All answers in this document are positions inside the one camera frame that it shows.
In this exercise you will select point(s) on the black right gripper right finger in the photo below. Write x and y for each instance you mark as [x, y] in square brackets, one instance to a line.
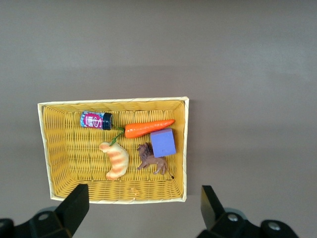
[215, 215]

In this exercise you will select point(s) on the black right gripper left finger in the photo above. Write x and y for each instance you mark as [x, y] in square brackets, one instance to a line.
[71, 210]

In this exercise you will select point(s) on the yellow wicker basket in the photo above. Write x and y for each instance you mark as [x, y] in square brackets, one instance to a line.
[74, 148]

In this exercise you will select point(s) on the toy croissant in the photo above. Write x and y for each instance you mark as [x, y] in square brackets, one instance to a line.
[117, 161]

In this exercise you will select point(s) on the brown toy lion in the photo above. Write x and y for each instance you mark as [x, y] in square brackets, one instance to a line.
[151, 160]

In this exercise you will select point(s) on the purple block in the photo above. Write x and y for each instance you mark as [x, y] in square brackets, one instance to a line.
[163, 143]

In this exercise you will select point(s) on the dark soda can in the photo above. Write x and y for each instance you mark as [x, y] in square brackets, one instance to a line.
[92, 120]

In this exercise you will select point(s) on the orange toy carrot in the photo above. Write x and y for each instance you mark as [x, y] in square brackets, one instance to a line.
[146, 127]

